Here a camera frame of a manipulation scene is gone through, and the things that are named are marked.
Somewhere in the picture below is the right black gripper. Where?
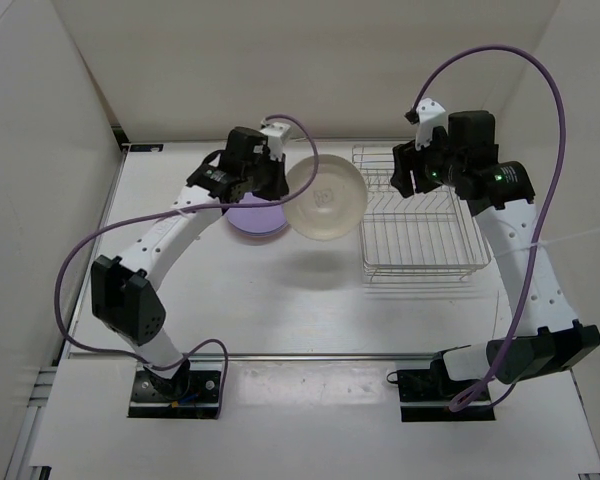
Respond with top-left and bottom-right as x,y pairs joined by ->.
389,127 -> 465,200

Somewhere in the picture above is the purple plate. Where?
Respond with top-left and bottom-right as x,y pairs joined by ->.
225,193 -> 287,232

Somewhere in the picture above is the blue plate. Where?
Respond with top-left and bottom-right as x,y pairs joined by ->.
239,226 -> 287,239

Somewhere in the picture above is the beige plate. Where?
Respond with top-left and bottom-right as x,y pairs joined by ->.
282,154 -> 368,241

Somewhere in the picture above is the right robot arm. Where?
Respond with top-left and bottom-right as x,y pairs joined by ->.
391,100 -> 600,400

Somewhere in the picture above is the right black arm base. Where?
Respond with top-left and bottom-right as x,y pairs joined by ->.
386,368 -> 496,423

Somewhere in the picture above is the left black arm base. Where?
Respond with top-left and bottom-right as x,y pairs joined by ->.
127,363 -> 223,420

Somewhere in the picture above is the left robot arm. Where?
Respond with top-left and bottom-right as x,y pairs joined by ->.
91,122 -> 291,401

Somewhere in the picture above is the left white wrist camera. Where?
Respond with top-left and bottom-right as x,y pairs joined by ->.
260,120 -> 291,162

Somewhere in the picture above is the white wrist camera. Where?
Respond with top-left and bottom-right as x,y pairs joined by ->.
405,98 -> 448,151
260,120 -> 291,162

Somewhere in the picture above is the metal wire dish rack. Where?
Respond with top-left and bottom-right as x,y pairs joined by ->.
351,144 -> 491,283

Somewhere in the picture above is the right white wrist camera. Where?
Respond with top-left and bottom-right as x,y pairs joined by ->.
405,98 -> 448,151

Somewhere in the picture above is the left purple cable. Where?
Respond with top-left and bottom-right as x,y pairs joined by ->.
53,113 -> 321,420

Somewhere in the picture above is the purple cable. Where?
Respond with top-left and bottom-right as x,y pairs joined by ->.
404,43 -> 567,413
53,113 -> 321,420

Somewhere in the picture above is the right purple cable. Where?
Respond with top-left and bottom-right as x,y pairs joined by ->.
404,43 -> 567,413

